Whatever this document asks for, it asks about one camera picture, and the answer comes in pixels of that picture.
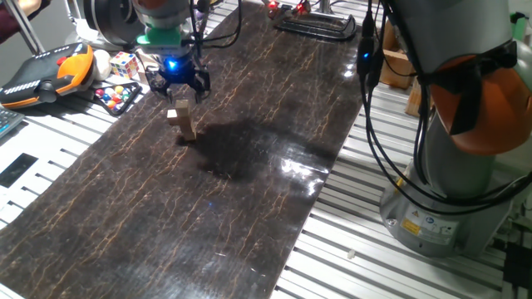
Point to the black tray of coloured balls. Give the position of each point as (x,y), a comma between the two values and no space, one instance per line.
(129,106)

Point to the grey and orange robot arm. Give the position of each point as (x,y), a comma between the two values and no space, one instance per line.
(453,37)

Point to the green billiard ball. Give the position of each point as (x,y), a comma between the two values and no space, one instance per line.
(124,98)

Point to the Rubik's cube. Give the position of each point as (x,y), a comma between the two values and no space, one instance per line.
(124,65)

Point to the white billiard ball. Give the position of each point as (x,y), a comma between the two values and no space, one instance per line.
(109,91)

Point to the solid blue billiard ball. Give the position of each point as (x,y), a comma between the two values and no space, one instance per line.
(106,98)

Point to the small red LED board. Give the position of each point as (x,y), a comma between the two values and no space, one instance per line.
(272,5)
(300,7)

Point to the small white scrap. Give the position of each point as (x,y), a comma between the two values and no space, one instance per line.
(351,253)

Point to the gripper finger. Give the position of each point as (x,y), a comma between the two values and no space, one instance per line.
(199,95)
(168,94)

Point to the green felt mat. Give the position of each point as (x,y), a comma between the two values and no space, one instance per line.
(519,27)

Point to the forearm in dark sleeve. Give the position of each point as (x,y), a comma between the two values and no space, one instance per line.
(10,25)

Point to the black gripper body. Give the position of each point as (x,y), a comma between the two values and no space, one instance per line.
(178,74)

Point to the black filament spool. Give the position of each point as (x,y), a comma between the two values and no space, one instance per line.
(104,23)

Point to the aluminium post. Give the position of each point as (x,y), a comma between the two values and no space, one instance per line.
(23,25)

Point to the black and orange teach pendant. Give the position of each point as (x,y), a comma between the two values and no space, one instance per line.
(29,79)

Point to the blue striped billiard ball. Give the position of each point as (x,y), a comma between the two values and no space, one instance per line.
(126,92)

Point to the black box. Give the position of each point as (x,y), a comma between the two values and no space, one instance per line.
(517,266)

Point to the violet blue billiard ball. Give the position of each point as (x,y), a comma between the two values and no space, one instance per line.
(118,107)

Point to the person's hand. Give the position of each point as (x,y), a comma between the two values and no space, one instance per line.
(29,5)

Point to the red billiard ball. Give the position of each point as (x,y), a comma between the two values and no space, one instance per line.
(116,99)

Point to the orange billiard ball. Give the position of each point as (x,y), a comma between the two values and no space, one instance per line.
(111,104)

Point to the maroon billiard ball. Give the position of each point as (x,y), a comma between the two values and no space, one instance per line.
(99,92)

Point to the yellow billiard ball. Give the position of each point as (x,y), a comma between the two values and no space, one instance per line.
(119,89)

